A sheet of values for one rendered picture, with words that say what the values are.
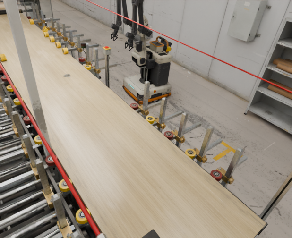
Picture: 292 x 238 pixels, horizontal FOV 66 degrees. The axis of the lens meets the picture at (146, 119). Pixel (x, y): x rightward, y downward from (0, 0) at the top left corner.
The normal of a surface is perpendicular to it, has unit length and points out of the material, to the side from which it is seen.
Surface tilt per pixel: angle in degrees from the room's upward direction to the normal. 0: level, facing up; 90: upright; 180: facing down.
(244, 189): 0
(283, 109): 90
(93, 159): 0
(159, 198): 0
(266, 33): 90
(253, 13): 90
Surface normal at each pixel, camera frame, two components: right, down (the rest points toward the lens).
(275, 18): -0.79, 0.32
